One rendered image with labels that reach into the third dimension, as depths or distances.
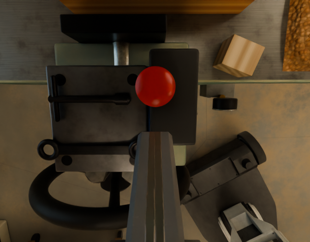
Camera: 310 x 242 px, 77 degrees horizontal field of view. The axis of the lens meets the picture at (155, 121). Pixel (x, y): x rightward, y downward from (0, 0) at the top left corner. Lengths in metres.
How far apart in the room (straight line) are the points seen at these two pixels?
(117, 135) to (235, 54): 0.16
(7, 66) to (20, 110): 1.11
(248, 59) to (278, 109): 1.15
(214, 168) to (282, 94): 0.62
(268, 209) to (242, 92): 0.69
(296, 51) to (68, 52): 0.27
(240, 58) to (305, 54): 0.09
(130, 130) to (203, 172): 0.95
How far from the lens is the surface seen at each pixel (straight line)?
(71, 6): 0.28
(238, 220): 1.09
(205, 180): 1.13
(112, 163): 0.19
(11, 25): 0.34
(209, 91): 0.57
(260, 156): 1.17
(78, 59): 0.22
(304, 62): 0.32
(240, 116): 1.29
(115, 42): 0.22
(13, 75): 0.33
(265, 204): 1.35
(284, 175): 1.54
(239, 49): 0.25
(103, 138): 0.18
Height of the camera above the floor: 1.17
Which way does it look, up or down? 80 degrees down
